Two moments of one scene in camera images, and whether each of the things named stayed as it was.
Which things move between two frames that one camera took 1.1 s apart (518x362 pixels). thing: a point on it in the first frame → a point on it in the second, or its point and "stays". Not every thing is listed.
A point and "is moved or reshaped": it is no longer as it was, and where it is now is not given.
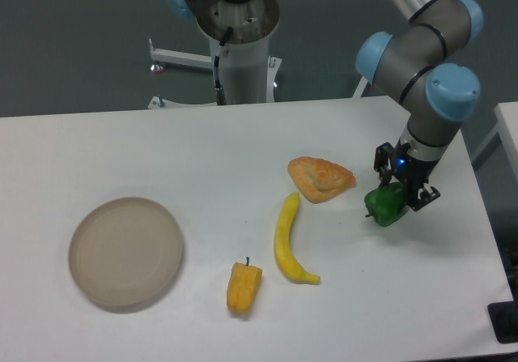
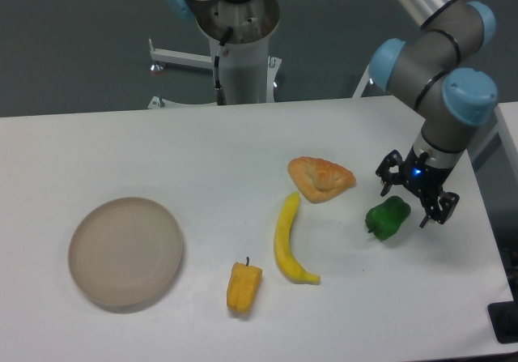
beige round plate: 127,250 stays
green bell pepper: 385,203 is moved or reshaped
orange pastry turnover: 320,180 stays
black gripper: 411,171 → 425,180
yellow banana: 283,253 stays
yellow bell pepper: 244,282 stays
